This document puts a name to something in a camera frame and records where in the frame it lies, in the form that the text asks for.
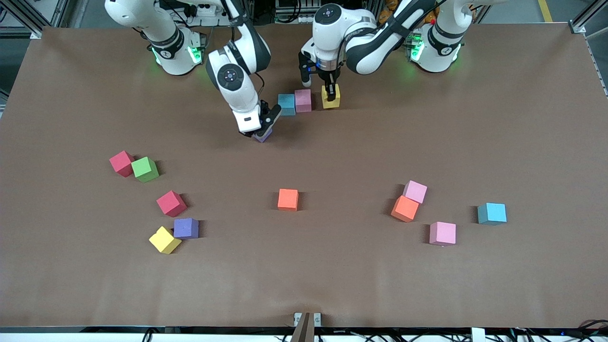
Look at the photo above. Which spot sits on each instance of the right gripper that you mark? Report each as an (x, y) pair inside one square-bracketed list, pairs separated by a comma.
[(262, 115)]

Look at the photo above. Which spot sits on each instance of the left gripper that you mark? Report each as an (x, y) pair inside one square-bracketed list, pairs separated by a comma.
[(329, 77)]

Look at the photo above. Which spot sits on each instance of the purple foam block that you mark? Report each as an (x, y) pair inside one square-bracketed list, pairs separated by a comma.
[(185, 228), (263, 139)]

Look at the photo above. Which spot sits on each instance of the yellow foam block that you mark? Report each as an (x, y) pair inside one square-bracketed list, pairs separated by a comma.
[(164, 240), (331, 103)]

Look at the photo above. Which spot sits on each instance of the pink foam block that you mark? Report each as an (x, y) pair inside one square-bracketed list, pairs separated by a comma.
[(303, 100), (415, 191), (442, 233)]

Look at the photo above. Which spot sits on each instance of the light blue foam block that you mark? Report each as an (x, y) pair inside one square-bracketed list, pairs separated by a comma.
[(492, 213), (286, 104)]

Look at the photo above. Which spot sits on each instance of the orange foam block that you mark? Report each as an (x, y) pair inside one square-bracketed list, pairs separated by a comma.
[(404, 208), (288, 199)]

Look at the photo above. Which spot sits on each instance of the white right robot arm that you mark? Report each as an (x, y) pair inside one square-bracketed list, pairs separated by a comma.
[(232, 76)]

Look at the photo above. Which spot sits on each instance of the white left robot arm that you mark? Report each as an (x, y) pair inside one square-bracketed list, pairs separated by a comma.
[(375, 42)]

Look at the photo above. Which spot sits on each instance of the white power strip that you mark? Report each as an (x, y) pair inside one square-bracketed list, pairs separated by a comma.
[(304, 20), (206, 10)]

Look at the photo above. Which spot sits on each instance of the orange packaged goods pile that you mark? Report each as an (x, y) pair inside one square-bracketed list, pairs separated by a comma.
[(389, 4)]

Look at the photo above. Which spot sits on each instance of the red foam block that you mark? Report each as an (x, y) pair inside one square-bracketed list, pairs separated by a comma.
[(171, 203), (121, 163)]

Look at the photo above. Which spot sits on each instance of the green foam block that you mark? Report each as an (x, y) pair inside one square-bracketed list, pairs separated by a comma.
[(145, 168)]

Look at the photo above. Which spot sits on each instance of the dark slanted metal bar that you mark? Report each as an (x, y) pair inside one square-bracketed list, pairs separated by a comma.
[(304, 332)]

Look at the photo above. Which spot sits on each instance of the small white box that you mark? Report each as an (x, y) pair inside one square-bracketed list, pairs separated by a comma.
[(478, 335)]

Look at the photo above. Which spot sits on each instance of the white metal bracket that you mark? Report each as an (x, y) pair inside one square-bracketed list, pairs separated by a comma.
[(297, 317)]

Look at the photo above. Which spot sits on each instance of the aluminium frame profile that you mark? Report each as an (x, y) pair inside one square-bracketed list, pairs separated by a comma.
[(586, 16), (59, 12)]

